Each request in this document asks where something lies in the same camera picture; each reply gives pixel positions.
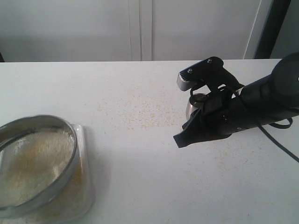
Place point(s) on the clear glass bowl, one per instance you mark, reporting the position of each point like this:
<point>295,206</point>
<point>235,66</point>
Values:
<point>73,202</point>

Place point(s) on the small stainless steel cup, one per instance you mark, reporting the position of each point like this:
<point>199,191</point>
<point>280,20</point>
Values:
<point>191,109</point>

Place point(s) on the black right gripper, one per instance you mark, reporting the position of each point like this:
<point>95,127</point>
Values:
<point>227,113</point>

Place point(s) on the round steel mesh sieve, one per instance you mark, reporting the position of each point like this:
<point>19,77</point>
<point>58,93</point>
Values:
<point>20,128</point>

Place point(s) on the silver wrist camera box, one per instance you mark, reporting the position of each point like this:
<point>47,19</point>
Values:
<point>188,78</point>

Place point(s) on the dark vertical post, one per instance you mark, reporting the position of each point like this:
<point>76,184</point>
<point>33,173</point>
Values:
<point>271,29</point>

